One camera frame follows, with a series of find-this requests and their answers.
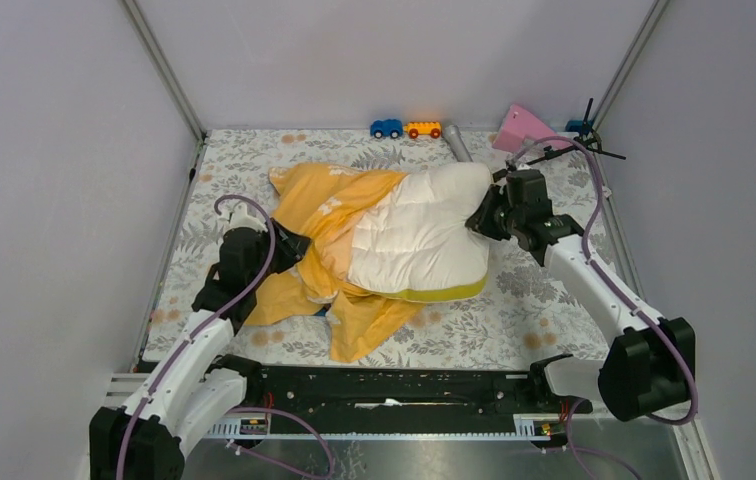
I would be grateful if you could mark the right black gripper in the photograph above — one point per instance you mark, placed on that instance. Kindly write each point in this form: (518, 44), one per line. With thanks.
(480, 220)

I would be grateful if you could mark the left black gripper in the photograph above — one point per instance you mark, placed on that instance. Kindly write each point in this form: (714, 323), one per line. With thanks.
(291, 246)

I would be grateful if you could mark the yellow Mickey Mouse pillowcase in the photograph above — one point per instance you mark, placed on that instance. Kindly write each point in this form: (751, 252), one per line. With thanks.
(324, 202)

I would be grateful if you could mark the white pillow with yellow edge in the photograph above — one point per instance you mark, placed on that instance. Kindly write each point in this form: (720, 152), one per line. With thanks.
(413, 245)

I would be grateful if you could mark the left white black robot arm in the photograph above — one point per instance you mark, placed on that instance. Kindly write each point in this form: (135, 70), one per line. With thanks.
(151, 434)

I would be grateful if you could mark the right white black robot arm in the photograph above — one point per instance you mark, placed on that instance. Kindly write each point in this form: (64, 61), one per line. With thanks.
(650, 363)

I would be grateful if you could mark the grey metal cylinder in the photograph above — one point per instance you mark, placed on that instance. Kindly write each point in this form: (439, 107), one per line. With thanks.
(452, 135)

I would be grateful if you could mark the pink plastic wedge block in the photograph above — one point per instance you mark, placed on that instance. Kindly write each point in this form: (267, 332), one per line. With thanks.
(518, 128)

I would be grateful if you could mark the floral patterned table mat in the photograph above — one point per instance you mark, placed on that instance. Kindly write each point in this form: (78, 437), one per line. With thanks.
(522, 315)

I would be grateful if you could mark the orange toy wagon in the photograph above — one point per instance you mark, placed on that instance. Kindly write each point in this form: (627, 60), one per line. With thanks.
(415, 130)

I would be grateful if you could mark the black tripod stand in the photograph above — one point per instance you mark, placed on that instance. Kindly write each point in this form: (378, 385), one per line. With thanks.
(557, 146)

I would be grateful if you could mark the blue clamp block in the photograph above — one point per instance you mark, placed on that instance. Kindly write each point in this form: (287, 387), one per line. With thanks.
(581, 127)

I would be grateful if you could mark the blue toy car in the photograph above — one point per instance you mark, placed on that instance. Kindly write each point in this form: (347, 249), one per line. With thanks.
(387, 128)

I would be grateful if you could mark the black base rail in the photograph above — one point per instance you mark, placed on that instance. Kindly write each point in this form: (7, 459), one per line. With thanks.
(250, 400)

